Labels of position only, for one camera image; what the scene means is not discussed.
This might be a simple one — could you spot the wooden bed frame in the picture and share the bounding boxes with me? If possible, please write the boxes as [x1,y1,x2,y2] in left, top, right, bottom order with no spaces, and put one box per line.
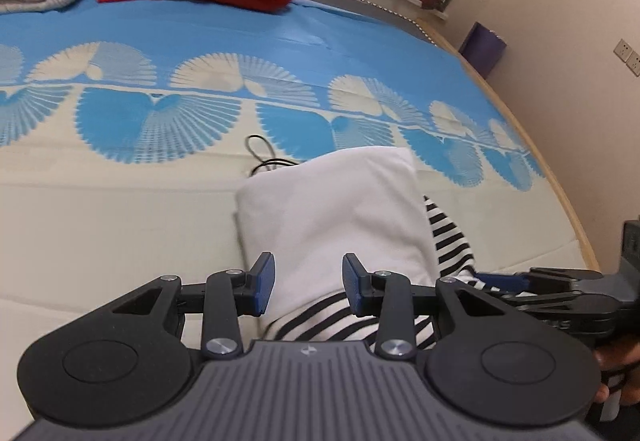
[429,25,601,272]

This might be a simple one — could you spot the white wall sockets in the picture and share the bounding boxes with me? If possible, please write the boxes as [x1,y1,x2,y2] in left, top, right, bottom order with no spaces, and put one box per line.
[613,39,640,77]

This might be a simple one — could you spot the blue patterned bed sheet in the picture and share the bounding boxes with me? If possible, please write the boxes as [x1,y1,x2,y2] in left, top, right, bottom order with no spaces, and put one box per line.
[1,0,597,439]

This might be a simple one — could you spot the black white striped garment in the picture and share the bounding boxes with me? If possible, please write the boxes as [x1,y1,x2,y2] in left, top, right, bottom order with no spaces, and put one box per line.
[235,146,483,345]

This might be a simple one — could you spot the purple box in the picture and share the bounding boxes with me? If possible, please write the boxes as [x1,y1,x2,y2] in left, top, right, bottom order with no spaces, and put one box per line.
[459,22,506,78]

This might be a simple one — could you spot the black cable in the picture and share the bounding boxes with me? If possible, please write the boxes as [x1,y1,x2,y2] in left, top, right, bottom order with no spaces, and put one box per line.
[244,134,302,178]

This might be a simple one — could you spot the person right hand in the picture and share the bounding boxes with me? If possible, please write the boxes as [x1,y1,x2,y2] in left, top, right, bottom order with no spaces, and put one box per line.
[593,339,640,406]

